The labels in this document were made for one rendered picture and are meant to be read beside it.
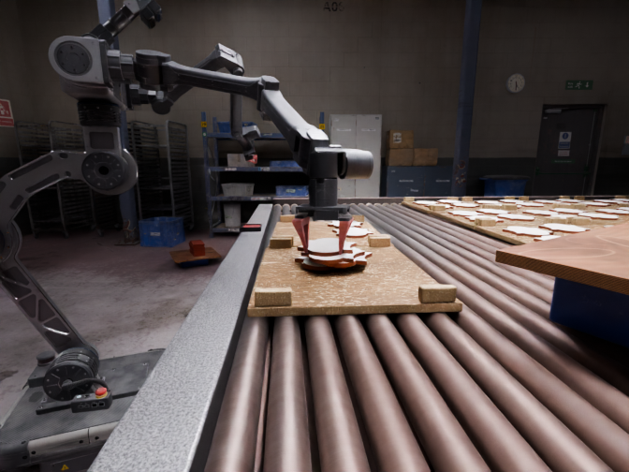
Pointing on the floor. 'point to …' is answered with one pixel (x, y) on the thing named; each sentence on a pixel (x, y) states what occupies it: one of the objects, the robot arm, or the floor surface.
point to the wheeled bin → (504, 185)
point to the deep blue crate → (161, 231)
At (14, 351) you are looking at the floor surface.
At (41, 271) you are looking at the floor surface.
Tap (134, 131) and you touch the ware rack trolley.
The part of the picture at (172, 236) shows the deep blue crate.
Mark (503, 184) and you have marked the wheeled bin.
